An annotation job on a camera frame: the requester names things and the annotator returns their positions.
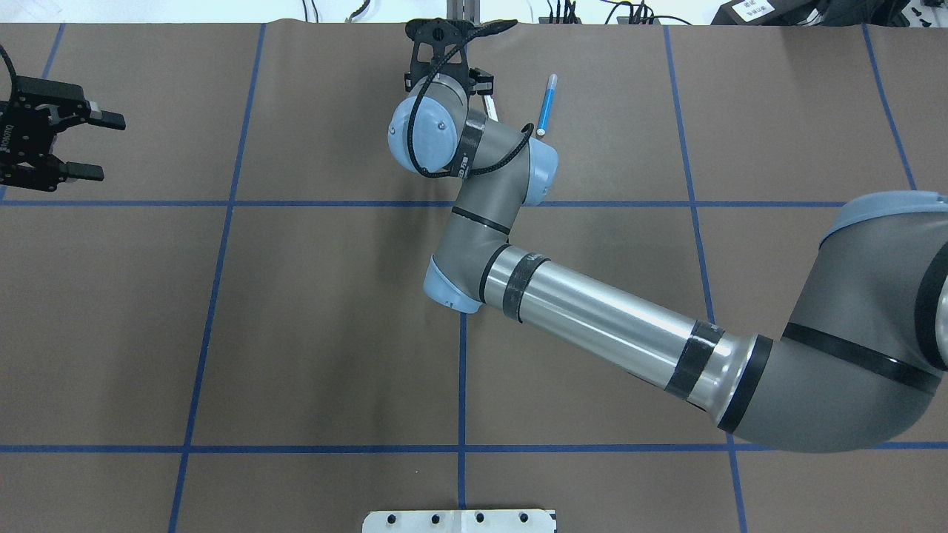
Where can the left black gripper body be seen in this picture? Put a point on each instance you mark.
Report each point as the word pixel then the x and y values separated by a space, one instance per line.
pixel 16 141

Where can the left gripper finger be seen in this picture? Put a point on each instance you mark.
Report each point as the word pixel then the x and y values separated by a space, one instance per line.
pixel 72 172
pixel 105 119

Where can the blue marker pen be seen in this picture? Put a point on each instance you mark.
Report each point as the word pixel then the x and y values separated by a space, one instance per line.
pixel 547 105

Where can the red capped white marker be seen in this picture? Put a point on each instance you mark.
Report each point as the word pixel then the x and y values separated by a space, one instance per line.
pixel 489 107

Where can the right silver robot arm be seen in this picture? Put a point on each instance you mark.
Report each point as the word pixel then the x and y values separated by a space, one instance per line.
pixel 859 361

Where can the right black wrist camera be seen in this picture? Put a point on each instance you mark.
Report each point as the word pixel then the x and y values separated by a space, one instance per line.
pixel 433 39

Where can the aluminium frame post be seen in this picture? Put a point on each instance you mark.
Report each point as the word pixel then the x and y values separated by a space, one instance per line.
pixel 466 10

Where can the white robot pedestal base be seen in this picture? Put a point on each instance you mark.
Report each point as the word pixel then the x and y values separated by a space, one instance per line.
pixel 461 520

